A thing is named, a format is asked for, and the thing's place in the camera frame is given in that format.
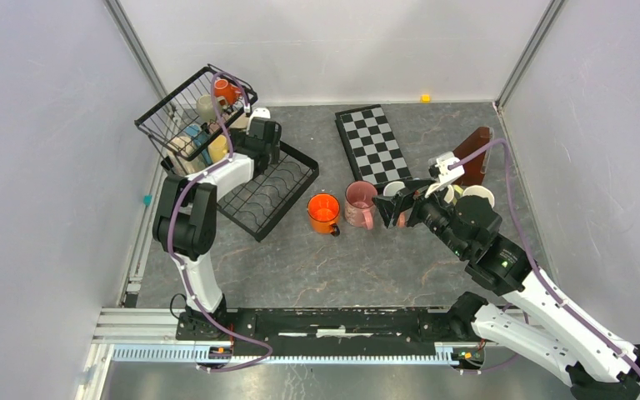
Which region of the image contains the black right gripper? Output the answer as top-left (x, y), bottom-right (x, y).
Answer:
top-left (372, 177), bottom-right (470, 258)

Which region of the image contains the salmon pink mug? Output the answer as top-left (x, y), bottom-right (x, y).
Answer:
top-left (382, 181), bottom-right (406, 198)

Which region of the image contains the pink floral mug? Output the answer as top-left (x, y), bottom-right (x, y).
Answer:
top-left (344, 181), bottom-right (378, 230)

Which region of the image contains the yellow mug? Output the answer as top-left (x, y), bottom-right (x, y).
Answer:
top-left (461, 185), bottom-right (495, 208)

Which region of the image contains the orange cup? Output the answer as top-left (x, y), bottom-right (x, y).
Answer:
top-left (307, 193), bottom-right (341, 237)

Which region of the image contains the light blue mug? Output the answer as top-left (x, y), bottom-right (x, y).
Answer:
top-left (443, 185), bottom-right (457, 204)

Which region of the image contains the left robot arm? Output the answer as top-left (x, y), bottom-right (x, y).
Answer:
top-left (152, 117), bottom-right (282, 340)

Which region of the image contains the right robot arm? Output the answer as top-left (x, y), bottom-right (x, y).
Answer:
top-left (373, 179), bottom-right (640, 399)

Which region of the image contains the black dish rack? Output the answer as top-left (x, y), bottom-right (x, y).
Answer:
top-left (161, 122), bottom-right (321, 243)

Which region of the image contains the cream mug in rack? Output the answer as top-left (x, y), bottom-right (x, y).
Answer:
top-left (167, 136), bottom-right (206, 176)

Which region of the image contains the black white chessboard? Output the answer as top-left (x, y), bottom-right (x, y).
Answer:
top-left (335, 104), bottom-right (412, 189)

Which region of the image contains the brown wedge object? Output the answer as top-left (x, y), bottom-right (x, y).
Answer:
top-left (451, 126), bottom-right (495, 188)

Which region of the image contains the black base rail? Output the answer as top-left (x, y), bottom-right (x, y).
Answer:
top-left (176, 307), bottom-right (480, 358)

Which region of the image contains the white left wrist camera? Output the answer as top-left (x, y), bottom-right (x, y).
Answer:
top-left (246, 107), bottom-right (271, 133)

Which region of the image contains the black wire basket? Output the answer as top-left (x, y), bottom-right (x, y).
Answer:
top-left (134, 63), bottom-right (258, 160)

